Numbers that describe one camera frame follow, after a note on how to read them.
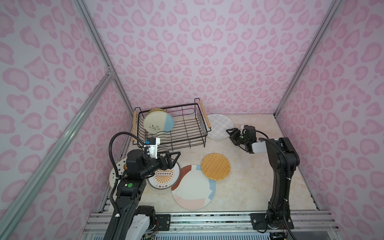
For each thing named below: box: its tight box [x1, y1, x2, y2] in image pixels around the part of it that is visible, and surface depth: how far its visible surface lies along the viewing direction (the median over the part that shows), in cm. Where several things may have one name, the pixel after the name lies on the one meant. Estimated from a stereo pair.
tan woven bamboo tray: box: [201, 153, 231, 181], surface depth 93 cm
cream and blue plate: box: [143, 111, 175, 134], surface depth 103 cm
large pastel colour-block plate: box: [171, 164, 216, 210], surface depth 87 cm
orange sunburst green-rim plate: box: [147, 161, 181, 190], surface depth 88 cm
